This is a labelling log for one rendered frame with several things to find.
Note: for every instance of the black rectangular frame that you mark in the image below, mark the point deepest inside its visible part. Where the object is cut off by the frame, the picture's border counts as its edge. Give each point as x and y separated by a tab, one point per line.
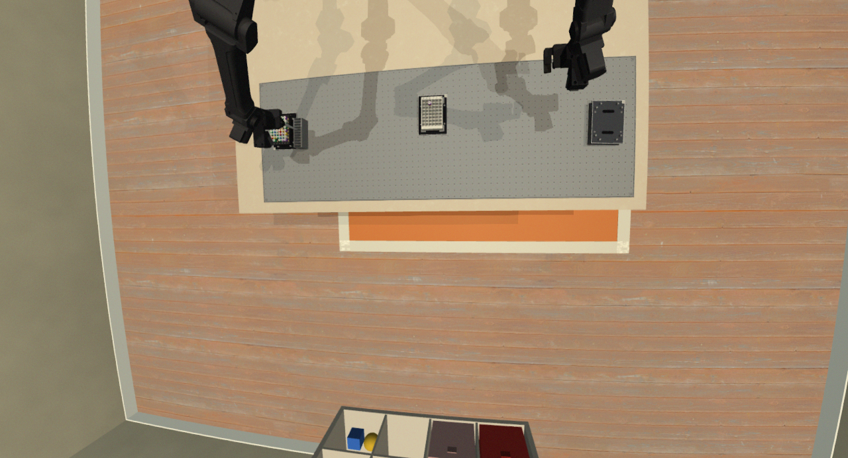
439	132

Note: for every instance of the cream grid rack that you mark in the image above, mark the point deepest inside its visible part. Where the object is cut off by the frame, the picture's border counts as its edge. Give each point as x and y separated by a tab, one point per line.
430	122

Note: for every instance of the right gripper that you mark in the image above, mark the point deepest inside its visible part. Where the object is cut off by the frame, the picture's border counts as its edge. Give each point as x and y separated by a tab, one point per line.
275	113

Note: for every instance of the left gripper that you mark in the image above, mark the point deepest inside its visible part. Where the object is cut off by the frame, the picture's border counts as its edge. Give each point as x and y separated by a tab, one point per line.
556	51

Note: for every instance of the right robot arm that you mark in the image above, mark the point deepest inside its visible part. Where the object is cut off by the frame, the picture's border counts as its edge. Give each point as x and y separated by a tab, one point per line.
229	25

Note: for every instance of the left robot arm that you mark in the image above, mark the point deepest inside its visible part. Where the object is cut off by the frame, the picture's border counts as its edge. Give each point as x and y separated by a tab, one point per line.
587	42

